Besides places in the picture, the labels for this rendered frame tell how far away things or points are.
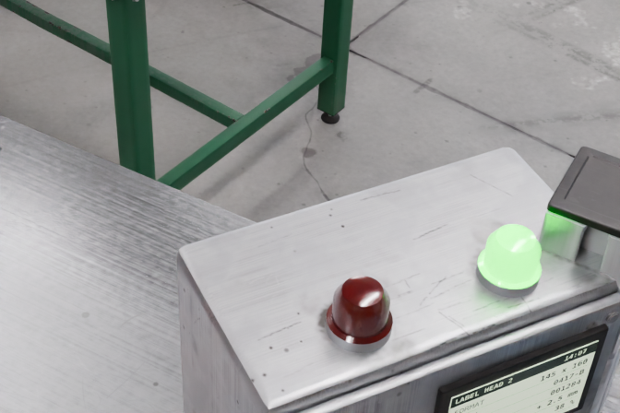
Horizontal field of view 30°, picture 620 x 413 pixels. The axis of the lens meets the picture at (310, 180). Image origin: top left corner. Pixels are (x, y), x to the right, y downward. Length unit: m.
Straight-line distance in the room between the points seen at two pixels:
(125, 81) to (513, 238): 1.73
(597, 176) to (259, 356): 0.16
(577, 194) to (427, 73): 2.60
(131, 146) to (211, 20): 1.04
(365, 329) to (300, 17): 2.83
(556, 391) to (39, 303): 0.91
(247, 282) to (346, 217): 0.06
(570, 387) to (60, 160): 1.09
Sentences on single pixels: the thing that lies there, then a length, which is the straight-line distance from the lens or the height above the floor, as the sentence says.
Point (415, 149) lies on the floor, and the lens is 2.83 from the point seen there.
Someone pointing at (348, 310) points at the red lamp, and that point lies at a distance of 0.44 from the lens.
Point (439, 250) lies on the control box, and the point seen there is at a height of 1.47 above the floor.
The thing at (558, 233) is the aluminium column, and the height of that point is 1.49.
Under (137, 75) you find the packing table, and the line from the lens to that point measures 2.15.
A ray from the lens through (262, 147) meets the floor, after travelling 2.80.
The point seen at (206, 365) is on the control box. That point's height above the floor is 1.44.
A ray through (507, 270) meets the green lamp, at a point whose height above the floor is 1.49.
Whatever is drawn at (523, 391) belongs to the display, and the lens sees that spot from 0.50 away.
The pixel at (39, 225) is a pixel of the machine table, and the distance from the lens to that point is 1.44.
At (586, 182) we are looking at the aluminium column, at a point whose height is 1.50.
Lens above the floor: 1.82
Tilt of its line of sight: 42 degrees down
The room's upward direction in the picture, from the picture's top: 3 degrees clockwise
